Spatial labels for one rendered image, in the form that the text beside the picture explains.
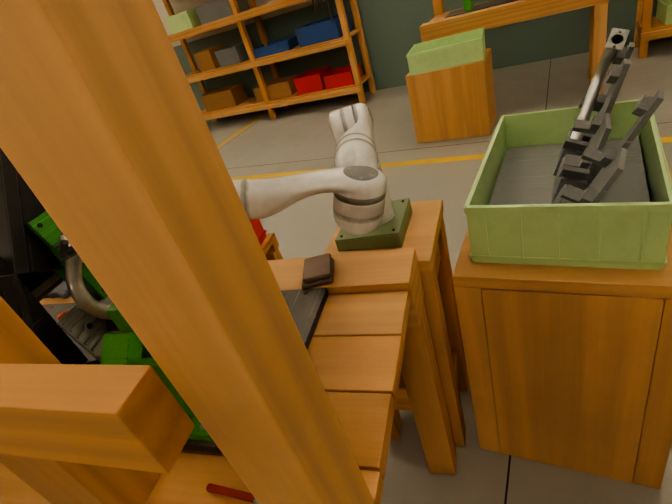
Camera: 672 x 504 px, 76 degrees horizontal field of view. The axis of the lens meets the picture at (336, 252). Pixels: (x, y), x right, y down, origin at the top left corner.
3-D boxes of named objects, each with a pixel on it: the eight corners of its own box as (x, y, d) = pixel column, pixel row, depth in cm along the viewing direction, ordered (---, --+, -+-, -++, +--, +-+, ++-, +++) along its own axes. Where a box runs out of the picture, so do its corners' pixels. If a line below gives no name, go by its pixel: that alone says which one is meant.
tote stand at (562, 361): (503, 316, 201) (488, 161, 159) (637, 327, 176) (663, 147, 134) (479, 448, 153) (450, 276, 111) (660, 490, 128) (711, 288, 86)
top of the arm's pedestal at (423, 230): (349, 218, 148) (346, 208, 146) (444, 209, 136) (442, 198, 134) (321, 276, 124) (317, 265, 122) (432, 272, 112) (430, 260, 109)
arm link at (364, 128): (383, 170, 94) (342, 183, 96) (375, 128, 116) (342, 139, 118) (372, 132, 89) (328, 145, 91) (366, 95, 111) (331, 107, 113)
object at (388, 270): (39, 311, 168) (13, 282, 160) (424, 291, 115) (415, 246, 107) (9, 338, 157) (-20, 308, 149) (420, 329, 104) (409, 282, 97)
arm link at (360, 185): (225, 186, 67) (231, 231, 72) (392, 182, 70) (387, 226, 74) (231, 161, 74) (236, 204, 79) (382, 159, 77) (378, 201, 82)
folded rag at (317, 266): (333, 283, 104) (330, 274, 102) (302, 290, 105) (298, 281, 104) (334, 260, 112) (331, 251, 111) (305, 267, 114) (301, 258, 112)
